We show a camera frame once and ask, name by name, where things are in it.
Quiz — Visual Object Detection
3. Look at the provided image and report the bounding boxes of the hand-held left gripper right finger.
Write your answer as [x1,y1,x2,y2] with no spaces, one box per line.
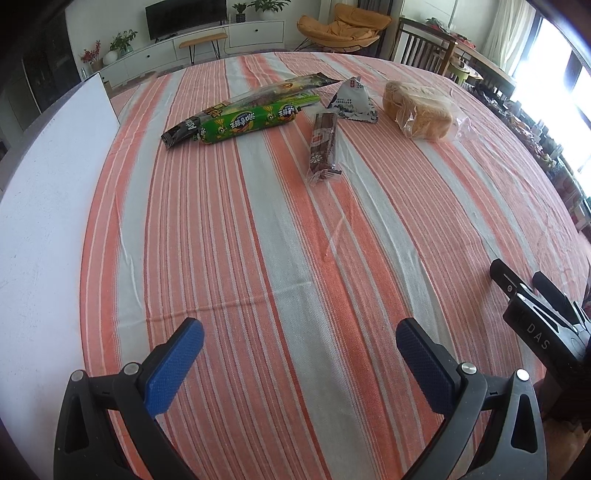
[396,318,550,480]

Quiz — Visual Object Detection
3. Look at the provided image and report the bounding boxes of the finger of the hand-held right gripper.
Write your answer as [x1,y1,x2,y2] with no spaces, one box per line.
[532,271,580,320]
[490,258,525,301]

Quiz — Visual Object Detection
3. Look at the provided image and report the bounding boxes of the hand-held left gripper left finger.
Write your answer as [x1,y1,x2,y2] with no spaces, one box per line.
[54,318,205,480]

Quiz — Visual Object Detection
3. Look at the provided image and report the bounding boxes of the bread loaf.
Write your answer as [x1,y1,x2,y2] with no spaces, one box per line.
[383,80,472,141]

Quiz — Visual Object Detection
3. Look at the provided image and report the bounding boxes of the white cardboard box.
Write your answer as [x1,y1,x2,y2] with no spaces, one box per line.
[0,71,121,444]

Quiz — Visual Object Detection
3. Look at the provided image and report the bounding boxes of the brown cookie packet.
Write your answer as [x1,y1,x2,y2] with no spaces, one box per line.
[307,112,342,185]

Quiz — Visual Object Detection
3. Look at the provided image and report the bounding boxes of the black snack packet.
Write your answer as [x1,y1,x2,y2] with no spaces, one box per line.
[161,105,232,150]

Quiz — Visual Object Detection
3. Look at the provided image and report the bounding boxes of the white triangular snack packet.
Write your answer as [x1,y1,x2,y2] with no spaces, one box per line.
[329,76,379,124]

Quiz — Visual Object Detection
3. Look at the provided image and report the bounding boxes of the green sausage packet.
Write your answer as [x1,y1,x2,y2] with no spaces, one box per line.
[199,91,321,145]

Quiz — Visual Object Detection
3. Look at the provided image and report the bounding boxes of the long olive snack packet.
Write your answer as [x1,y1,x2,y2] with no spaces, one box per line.
[228,74,341,109]

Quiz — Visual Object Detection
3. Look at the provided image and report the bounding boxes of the row of assorted goods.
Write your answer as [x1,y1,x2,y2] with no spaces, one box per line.
[462,78,591,232]

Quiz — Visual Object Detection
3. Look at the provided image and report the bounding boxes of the orange striped tablecloth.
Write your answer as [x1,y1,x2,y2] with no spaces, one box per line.
[81,51,591,480]

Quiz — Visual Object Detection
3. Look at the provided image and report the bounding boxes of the large window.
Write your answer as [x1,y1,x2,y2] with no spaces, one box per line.
[512,18,591,195]

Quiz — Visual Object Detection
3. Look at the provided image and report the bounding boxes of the wooden dining table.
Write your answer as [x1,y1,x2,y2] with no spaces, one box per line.
[455,44,517,95]

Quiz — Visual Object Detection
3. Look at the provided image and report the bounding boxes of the slatted wooden chair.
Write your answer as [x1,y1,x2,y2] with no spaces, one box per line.
[392,17,458,77]

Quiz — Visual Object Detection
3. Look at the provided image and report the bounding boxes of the white curtain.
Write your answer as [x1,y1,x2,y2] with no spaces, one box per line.
[480,0,536,58]

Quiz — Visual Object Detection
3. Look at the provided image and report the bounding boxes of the orange lounge chair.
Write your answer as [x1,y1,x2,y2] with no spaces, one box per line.
[296,4,393,54]

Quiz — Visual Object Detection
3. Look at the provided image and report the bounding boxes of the red flowers in vase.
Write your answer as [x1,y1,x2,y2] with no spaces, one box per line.
[80,41,102,77]

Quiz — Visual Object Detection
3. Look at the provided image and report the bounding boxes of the potted plant in white pot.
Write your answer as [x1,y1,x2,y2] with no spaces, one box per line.
[102,30,138,65]

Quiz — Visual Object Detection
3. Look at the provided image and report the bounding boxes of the wooden stool with black legs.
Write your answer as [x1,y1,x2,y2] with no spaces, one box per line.
[179,31,228,65]

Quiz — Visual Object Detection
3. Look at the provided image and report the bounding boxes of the black display cabinet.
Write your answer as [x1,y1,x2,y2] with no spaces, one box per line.
[0,23,81,153]

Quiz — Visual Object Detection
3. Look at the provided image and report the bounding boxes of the white television cabinet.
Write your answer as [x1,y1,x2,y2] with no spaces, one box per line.
[81,18,287,84]

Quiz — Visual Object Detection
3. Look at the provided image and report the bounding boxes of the black flat television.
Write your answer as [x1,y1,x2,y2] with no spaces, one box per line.
[145,0,228,38]

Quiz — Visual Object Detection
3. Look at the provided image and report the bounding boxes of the large leafy potted plant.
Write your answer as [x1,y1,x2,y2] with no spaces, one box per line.
[249,0,291,19]

